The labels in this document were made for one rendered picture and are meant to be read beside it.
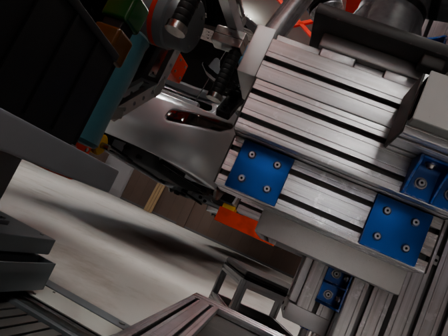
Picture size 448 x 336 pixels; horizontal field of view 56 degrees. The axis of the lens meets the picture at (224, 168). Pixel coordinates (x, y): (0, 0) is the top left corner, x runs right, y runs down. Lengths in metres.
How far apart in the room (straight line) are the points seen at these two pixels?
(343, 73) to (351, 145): 0.12
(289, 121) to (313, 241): 0.23
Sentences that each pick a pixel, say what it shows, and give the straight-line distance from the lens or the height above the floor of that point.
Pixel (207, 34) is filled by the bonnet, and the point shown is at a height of 2.23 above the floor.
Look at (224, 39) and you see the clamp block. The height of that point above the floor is 0.91.
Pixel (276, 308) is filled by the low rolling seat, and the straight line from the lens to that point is 2.23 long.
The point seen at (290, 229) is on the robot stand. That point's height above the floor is 0.49.
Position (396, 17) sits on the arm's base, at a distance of 0.78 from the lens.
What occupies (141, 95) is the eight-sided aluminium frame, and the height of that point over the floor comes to 0.69.
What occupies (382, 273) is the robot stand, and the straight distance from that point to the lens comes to 0.81.
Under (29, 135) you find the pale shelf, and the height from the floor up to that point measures 0.44.
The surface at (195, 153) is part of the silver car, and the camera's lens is 3.57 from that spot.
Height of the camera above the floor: 0.43
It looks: 8 degrees up
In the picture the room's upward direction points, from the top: 25 degrees clockwise
